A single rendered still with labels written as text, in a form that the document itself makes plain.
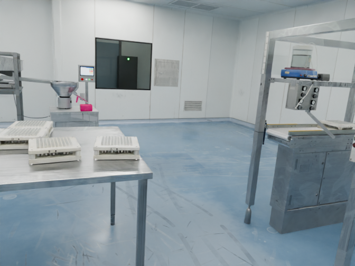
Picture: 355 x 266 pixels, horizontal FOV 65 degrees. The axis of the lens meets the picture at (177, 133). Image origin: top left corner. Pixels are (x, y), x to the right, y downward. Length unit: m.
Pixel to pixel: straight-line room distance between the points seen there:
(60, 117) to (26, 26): 3.18
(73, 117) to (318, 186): 3.06
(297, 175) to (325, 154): 0.34
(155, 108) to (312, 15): 4.13
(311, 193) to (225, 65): 5.93
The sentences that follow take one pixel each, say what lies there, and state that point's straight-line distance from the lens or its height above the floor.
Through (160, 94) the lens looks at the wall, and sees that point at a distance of 7.34.
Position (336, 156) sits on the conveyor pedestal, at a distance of 2.92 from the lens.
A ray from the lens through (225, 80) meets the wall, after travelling 8.29.
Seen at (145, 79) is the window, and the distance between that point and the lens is 7.17.
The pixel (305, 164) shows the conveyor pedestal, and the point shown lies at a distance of 2.66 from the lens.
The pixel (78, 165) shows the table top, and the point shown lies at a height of 0.90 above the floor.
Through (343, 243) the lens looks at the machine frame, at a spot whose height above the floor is 0.42.
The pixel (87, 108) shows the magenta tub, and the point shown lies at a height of 0.79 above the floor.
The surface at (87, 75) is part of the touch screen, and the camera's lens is 4.38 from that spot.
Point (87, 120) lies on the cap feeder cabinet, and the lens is 4.06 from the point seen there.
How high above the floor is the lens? 1.39
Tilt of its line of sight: 13 degrees down
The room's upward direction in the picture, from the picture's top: 4 degrees clockwise
